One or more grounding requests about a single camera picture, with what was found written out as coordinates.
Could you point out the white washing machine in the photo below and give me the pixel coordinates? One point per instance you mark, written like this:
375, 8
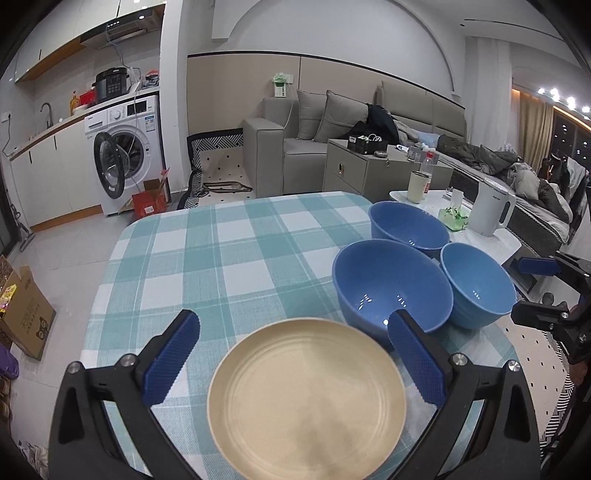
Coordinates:
126, 150

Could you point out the green tissue pack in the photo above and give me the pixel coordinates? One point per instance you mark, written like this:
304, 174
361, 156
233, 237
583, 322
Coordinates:
453, 218

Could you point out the cream tumbler cup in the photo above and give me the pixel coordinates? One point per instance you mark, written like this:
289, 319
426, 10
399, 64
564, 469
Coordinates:
417, 184

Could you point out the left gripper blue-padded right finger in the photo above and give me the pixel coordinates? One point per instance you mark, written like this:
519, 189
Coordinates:
484, 426

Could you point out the range hood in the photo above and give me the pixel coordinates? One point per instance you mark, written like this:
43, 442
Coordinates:
134, 18

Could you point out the light blue bowl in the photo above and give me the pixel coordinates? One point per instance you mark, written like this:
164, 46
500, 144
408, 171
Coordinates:
483, 291

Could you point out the white marble coffee table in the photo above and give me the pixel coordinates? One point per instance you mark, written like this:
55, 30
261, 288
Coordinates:
501, 246

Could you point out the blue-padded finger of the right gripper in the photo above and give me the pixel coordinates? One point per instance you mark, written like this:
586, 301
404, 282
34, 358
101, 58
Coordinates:
539, 266
542, 316

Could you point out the clear plastic bottle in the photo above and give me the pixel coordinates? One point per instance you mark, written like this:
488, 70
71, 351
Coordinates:
427, 168

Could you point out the patterned floor rug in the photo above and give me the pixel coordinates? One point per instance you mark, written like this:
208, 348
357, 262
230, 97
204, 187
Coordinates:
217, 170

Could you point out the grey sofa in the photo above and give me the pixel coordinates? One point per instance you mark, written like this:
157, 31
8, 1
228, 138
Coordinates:
285, 151

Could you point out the white electric kettle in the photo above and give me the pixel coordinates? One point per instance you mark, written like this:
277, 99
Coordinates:
492, 209

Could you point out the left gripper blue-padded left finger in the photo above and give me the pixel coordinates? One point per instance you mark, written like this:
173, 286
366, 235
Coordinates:
83, 443

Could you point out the purple bag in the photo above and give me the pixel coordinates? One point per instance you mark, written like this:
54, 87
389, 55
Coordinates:
9, 366

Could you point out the beige plate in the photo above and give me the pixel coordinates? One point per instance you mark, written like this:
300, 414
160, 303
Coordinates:
306, 398

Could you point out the grey side cabinet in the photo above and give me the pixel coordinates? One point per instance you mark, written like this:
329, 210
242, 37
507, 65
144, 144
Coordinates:
369, 176

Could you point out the teal checked tablecloth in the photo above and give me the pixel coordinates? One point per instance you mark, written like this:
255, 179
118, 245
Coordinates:
239, 266

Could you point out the kitchen faucet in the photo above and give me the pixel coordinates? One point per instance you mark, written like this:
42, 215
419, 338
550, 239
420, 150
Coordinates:
46, 109

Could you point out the black rice cooker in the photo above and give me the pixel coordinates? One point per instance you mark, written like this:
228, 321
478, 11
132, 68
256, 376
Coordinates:
110, 83

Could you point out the brown cardboard box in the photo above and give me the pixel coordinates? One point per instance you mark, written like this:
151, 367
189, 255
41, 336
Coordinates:
26, 314

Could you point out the dark blue large bowl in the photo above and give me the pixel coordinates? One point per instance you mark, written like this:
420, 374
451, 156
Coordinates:
373, 278

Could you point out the white upper cabinets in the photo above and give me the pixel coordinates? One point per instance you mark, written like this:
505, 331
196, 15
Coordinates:
57, 36

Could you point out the white kitchen base cabinets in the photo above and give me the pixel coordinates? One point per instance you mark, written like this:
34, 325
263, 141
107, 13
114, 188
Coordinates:
56, 177

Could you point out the red cardboard box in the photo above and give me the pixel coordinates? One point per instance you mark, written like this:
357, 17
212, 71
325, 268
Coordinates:
150, 200

